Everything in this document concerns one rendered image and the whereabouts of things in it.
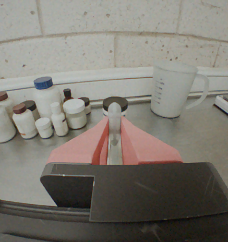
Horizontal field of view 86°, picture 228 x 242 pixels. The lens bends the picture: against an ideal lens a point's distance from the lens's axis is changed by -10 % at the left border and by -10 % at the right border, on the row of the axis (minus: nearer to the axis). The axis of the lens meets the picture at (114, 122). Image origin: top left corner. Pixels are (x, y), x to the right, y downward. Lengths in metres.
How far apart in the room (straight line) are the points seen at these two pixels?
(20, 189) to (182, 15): 0.67
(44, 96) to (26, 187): 0.21
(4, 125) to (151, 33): 0.52
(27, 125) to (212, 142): 0.48
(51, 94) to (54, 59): 0.15
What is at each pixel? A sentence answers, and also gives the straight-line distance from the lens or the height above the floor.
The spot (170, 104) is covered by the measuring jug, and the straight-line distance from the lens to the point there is 0.43.
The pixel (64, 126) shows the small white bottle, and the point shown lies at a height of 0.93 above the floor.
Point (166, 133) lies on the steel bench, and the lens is 0.39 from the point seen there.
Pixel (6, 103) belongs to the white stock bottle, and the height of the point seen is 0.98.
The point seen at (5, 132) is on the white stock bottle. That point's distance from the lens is 0.43.
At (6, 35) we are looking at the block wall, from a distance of 0.53.
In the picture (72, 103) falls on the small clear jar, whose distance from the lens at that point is 0.38.
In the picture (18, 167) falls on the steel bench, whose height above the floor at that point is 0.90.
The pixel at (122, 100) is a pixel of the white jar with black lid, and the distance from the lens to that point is 0.37.
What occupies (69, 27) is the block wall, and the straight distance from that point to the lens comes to 0.48.
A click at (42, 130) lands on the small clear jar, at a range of 0.38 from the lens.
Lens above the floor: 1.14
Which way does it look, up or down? 36 degrees down
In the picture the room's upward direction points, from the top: straight up
